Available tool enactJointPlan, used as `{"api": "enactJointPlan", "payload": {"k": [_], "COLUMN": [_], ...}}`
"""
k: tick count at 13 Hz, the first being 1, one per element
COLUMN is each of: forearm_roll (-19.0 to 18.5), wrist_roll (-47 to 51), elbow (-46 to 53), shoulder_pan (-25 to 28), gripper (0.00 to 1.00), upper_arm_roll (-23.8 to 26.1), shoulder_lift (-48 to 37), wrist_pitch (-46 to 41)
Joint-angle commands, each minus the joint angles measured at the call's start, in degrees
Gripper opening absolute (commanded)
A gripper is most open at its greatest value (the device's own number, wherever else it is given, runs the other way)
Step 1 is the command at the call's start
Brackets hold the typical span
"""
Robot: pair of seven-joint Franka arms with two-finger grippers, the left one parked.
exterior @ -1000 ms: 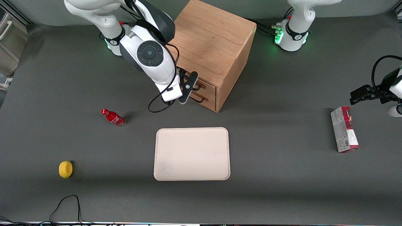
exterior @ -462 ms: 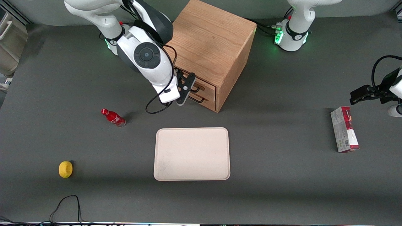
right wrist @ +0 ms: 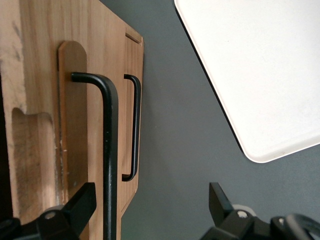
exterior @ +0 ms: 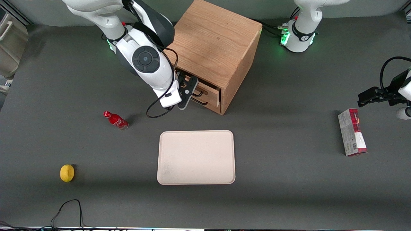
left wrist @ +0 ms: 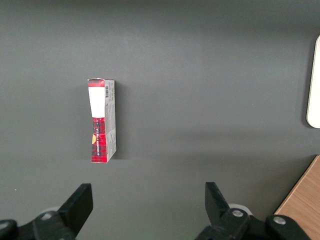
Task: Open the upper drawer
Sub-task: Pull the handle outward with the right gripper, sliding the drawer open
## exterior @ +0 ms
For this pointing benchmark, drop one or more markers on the yellow lemon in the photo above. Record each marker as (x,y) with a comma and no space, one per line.
(66,173)

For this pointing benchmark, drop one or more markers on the wooden drawer cabinet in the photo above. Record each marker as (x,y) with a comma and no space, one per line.
(218,38)

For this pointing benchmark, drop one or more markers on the beige plastic tray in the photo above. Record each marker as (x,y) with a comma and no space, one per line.
(196,157)

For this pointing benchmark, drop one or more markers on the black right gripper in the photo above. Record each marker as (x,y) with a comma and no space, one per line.
(180,79)

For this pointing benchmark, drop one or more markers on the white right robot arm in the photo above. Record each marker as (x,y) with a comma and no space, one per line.
(151,70)

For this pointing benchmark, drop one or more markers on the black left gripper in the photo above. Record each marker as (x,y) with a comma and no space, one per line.
(392,92)

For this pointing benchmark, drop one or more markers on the grey and red carton box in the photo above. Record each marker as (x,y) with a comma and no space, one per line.
(351,134)

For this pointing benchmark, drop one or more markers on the red soda bottle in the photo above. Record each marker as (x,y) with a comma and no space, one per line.
(116,121)

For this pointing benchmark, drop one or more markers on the aluminium frame rail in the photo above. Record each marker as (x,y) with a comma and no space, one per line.
(16,13)

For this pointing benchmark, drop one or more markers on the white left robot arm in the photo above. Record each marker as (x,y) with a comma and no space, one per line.
(303,22)

